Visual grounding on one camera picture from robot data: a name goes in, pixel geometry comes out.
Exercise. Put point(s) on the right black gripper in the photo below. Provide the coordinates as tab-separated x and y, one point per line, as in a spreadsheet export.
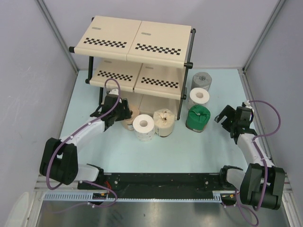
228	111

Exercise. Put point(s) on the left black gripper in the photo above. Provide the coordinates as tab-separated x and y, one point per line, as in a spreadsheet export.
125	113

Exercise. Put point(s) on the brown paper roll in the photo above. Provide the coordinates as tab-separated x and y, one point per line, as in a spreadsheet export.
128	123

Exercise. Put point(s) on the white dotted paper roll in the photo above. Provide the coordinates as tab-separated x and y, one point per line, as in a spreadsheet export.
144	127

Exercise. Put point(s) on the white flowered paper roll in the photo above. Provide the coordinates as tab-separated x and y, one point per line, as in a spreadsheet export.
198	96

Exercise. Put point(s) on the cream paper roll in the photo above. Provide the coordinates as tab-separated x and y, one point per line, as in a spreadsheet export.
164	121

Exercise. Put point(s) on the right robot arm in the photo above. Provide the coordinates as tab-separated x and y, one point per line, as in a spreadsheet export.
262	183

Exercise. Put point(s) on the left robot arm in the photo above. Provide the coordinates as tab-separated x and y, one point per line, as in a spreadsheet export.
60	157

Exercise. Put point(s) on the beige three-tier shelf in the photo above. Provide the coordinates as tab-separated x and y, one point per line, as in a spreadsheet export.
150	60

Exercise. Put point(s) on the green wrapped paper roll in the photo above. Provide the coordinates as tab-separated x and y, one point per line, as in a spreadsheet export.
197	118

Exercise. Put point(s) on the grey wrapped paper roll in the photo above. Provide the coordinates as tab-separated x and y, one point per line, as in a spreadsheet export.
201	80

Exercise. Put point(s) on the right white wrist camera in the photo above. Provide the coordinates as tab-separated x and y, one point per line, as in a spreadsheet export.
247	104

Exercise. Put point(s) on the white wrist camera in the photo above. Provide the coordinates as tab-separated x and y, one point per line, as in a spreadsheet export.
114	92
247	104

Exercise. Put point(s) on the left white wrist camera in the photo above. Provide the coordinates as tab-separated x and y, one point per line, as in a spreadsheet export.
114	92

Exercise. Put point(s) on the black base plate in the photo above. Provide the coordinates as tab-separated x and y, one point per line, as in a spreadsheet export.
163	186

